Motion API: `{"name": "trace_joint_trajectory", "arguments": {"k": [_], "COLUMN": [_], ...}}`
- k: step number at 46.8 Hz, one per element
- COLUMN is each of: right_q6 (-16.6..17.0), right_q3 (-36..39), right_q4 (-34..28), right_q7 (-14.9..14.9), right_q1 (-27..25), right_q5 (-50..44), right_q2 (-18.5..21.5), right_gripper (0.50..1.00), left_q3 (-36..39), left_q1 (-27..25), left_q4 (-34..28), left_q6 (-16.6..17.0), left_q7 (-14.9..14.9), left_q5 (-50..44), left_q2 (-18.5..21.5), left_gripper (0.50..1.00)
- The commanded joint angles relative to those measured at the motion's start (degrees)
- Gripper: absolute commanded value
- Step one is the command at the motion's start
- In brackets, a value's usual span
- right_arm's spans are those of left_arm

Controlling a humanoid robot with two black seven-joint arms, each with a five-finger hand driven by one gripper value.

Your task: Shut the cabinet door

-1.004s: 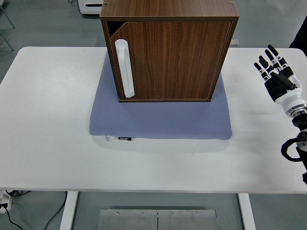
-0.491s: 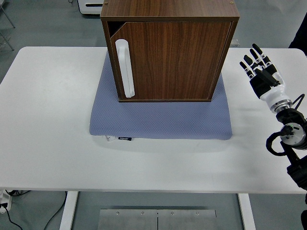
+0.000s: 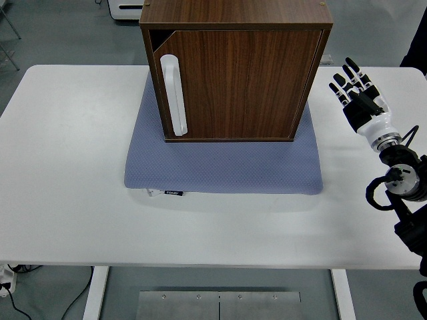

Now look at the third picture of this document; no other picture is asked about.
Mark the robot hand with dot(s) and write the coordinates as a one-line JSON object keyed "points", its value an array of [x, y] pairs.
{"points": [[367, 116]]}

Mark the brown wooden cabinet door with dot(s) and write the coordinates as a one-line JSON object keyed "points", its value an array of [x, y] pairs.
{"points": [[240, 83]]}

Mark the brown wooden cabinet body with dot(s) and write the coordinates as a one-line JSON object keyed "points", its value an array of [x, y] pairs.
{"points": [[233, 13]]}

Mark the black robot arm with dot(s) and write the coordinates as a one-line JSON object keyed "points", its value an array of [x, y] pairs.
{"points": [[403, 176]]}

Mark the small grey floor fixture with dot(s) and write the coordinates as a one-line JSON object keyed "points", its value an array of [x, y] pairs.
{"points": [[328, 59]]}

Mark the person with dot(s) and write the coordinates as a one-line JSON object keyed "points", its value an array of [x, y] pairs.
{"points": [[418, 50]]}

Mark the blue perforated mat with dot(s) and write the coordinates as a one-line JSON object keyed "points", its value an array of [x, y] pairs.
{"points": [[217, 166]]}

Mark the white table leg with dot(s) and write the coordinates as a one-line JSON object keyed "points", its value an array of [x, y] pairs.
{"points": [[343, 293], [96, 293]]}

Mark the black mat label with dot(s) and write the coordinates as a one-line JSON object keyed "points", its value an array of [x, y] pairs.
{"points": [[174, 192]]}

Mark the grey metal plate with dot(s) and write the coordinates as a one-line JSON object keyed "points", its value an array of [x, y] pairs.
{"points": [[180, 306], [260, 306]]}

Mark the white mat tag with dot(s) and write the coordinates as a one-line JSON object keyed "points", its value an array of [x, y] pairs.
{"points": [[152, 192]]}

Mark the white appliance with slot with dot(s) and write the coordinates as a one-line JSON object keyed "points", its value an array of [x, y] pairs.
{"points": [[125, 8]]}

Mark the white power strip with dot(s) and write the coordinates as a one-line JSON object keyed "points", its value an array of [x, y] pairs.
{"points": [[6, 276]]}

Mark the grey metal rack frame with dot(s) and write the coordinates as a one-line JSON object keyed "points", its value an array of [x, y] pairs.
{"points": [[9, 20]]}

